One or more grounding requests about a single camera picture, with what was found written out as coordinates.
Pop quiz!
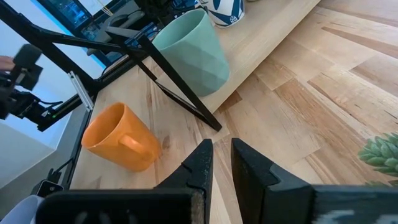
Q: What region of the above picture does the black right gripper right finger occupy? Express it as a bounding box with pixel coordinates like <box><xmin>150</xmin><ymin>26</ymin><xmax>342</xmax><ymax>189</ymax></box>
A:
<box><xmin>231</xmin><ymin>138</ymin><xmax>398</xmax><ymax>224</ymax></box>

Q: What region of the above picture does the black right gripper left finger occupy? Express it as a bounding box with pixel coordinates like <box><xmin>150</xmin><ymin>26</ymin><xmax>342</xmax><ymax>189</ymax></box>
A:
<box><xmin>35</xmin><ymin>138</ymin><xmax>215</xmax><ymax>224</ymax></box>

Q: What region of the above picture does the orange mug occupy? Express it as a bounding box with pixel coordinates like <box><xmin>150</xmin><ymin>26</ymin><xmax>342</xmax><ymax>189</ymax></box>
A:
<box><xmin>81</xmin><ymin>101</ymin><xmax>162</xmax><ymax>172</ymax></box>

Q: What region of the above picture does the green faceted mug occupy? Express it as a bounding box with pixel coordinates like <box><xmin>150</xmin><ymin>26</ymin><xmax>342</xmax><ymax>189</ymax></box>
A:
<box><xmin>152</xmin><ymin>8</ymin><xmax>231</xmax><ymax>97</ymax></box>

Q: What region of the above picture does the white mug blue leaf pattern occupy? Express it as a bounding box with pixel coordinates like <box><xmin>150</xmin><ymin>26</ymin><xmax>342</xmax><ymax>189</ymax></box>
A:
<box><xmin>198</xmin><ymin>0</ymin><xmax>246</xmax><ymax>29</ymax></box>

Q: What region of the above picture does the green succulent in patterned pot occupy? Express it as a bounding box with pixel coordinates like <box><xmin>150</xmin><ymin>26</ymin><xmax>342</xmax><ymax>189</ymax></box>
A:
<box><xmin>357</xmin><ymin>132</ymin><xmax>398</xmax><ymax>187</ymax></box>

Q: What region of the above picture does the grey desk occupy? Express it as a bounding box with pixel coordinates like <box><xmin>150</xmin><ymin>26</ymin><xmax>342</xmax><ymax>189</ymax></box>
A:
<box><xmin>86</xmin><ymin>0</ymin><xmax>147</xmax><ymax>57</ymax></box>

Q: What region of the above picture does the black computer mouse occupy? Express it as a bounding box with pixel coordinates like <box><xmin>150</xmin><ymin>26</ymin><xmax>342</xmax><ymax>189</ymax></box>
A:
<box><xmin>108</xmin><ymin>11</ymin><xmax>144</xmax><ymax>29</ymax></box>

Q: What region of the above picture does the black computer monitor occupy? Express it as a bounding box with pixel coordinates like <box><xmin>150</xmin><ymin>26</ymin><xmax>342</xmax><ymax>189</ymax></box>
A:
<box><xmin>46</xmin><ymin>0</ymin><xmax>94</xmax><ymax>29</ymax></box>

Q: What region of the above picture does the person's hand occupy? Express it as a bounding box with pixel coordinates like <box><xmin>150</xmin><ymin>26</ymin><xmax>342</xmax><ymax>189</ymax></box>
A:
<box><xmin>0</xmin><ymin>55</ymin><xmax>15</xmax><ymax>72</ymax></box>

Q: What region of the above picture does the silver metal bracket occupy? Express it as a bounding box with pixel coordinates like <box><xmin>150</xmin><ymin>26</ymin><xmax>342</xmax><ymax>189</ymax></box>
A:
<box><xmin>67</xmin><ymin>70</ymin><xmax>95</xmax><ymax>111</ymax></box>

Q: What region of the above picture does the wooden shelf black wire frame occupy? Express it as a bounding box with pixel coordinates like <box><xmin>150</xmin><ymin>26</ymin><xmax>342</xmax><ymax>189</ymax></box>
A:
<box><xmin>105</xmin><ymin>0</ymin><xmax>322</xmax><ymax>132</ymax></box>

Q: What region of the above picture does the black table-level camera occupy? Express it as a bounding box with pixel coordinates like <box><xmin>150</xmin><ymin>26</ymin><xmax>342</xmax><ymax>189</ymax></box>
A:
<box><xmin>30</xmin><ymin>179</ymin><xmax>65</xmax><ymax>198</ymax></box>

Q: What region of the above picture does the black aluminium table frame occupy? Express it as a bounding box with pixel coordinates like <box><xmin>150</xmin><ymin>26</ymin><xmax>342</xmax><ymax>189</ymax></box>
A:
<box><xmin>0</xmin><ymin>0</ymin><xmax>150</xmax><ymax>190</ymax></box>

